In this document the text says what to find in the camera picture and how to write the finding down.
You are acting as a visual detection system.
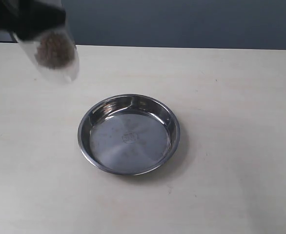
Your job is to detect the clear plastic shaker bottle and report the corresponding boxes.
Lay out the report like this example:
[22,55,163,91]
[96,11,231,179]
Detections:
[13,21,80,84]

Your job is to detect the round stainless steel plate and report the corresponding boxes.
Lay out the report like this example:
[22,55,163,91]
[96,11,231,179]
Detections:
[78,94,181,176]

